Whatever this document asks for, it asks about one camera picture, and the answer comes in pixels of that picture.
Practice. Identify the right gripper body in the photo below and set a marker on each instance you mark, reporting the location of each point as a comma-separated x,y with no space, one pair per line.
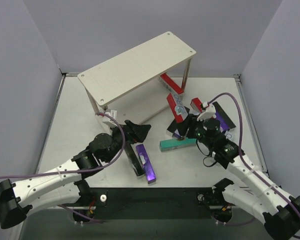
191,127

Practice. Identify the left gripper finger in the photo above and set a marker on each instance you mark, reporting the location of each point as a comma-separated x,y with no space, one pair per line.
139,132
130,128

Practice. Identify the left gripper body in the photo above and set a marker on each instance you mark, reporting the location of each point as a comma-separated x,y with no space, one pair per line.
129,131

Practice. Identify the red silver toothpaste box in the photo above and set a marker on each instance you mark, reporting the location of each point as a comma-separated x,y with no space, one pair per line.
177,107

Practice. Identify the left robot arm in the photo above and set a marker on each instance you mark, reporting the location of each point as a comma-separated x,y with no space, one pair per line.
66,183

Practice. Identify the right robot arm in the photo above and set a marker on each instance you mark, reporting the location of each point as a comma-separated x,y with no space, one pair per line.
276,209

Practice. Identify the white two-tier shelf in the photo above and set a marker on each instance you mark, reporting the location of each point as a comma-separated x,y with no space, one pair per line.
129,82

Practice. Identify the black box under R&O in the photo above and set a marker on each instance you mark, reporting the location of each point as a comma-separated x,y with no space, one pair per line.
172,128

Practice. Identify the purple toothpaste box right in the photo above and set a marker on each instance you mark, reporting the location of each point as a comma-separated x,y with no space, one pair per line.
224,123

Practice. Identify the purple toothpaste box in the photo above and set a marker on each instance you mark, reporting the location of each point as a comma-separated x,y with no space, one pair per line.
224,123
147,166

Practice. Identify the black toothpaste box left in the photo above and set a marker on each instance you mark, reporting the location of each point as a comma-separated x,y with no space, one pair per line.
134,161

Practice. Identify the black toothpaste box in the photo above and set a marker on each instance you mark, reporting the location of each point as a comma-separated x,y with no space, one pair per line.
221,111
134,161

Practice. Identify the black toothpaste box right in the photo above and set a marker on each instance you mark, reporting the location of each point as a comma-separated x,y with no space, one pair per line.
221,111

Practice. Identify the teal toothpaste box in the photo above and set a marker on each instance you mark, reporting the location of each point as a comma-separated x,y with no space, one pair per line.
173,144

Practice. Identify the purple toothpaste box left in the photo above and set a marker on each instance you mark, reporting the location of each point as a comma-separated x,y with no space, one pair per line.
147,166

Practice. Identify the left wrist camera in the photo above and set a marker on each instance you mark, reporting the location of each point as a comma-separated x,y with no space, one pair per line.
108,117

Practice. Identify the aluminium frame rail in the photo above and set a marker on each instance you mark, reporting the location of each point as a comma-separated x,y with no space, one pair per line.
74,126

